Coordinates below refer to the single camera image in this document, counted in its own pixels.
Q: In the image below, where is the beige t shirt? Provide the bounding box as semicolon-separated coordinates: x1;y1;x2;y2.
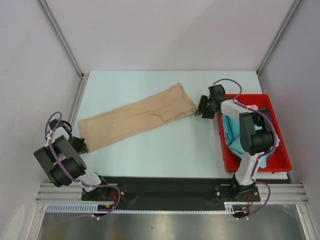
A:
77;83;198;152

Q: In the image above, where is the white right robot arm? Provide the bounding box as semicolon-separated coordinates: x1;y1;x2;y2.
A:
195;84;277;201

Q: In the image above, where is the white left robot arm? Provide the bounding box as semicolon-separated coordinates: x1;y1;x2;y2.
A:
33;119;111;201

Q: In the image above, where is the light blue t shirt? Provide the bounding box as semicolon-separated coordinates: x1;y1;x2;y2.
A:
222;115;241;149

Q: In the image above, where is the pink t shirt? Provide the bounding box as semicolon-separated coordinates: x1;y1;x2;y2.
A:
250;105;259;110

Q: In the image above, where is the teal t shirt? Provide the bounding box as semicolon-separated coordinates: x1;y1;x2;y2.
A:
225;134;273;169

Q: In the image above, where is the red plastic bin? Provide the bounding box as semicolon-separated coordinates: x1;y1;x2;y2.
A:
215;94;292;174

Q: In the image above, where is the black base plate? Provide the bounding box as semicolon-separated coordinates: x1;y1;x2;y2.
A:
49;174;293;211

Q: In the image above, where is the white slotted cable duct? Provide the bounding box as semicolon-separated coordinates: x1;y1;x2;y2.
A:
46;202;249;215

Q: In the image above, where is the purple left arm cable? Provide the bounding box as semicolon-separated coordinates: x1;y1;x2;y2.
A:
44;111;121;221

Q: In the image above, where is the aluminium frame rail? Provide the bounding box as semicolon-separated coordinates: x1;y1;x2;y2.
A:
35;183;309;204

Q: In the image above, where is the right rear aluminium post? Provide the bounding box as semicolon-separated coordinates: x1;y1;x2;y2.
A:
256;0;304;77

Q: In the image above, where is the aluminium post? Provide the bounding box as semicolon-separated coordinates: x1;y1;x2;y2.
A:
256;0;304;77
36;0;84;79

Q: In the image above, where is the left rear aluminium post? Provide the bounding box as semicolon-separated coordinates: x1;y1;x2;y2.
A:
36;0;84;79

